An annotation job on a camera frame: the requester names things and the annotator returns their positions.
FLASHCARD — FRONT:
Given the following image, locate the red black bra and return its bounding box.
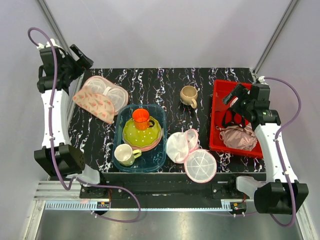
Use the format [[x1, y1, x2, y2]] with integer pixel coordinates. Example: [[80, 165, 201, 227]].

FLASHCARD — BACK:
[[221, 107, 249, 129]]

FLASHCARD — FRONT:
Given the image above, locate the floral pink laundry bag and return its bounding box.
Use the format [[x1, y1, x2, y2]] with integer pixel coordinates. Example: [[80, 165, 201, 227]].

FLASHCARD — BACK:
[[72, 75, 129, 124]]

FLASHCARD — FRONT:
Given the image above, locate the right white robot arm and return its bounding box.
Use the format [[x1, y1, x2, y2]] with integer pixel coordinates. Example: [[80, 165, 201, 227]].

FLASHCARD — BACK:
[[222, 83, 309, 216]]

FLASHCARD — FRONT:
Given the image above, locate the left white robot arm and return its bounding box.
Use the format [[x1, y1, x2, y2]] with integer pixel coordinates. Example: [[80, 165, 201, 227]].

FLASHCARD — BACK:
[[34, 44, 108, 198]]

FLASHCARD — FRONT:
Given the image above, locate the pink satin bra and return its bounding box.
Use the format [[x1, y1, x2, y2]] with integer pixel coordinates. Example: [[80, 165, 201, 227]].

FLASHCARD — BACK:
[[215, 123, 258, 151]]

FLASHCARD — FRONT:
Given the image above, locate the white mesh laundry bag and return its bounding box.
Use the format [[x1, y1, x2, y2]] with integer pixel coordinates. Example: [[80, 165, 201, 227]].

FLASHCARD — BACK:
[[166, 128, 217, 184]]

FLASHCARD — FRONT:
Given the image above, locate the red plastic tray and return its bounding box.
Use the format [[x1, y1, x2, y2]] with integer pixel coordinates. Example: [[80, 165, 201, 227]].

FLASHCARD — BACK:
[[209, 79, 263, 159]]

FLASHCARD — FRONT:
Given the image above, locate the beige ceramic mug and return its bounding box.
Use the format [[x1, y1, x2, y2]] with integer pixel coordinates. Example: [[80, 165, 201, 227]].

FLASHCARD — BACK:
[[180, 85, 198, 109]]

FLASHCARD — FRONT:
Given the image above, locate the orange plastic cup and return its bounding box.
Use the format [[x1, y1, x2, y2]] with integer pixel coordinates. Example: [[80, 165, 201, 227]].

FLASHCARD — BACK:
[[132, 108, 155, 131]]

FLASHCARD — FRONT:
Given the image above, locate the green dotted bowl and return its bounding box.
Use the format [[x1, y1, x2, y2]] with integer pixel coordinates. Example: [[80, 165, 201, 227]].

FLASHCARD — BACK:
[[122, 116, 162, 148]]

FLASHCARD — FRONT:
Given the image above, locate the pink plate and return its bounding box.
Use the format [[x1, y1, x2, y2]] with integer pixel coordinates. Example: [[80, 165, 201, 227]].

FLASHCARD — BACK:
[[122, 132, 163, 152]]

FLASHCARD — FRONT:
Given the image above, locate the blue transparent plastic bin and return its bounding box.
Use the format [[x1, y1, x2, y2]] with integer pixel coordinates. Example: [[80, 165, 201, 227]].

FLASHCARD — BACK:
[[112, 104, 167, 174]]

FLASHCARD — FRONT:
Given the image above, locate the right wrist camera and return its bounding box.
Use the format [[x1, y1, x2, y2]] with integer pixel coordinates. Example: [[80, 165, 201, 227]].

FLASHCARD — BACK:
[[256, 76, 269, 86]]

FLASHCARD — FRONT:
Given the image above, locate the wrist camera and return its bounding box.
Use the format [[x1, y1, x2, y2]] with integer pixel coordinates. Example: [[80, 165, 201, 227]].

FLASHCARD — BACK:
[[36, 38, 61, 50], [256, 76, 269, 86]]

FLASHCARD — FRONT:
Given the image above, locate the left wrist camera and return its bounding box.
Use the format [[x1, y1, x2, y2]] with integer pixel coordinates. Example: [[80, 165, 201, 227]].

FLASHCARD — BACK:
[[36, 38, 61, 50]]

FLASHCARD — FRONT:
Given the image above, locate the cream mug yellow handle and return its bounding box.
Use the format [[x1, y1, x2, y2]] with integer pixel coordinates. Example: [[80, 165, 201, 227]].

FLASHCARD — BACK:
[[114, 144, 142, 167]]

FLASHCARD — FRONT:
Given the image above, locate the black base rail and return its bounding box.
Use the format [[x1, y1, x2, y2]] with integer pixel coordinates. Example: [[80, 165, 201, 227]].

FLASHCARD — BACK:
[[79, 172, 252, 208]]

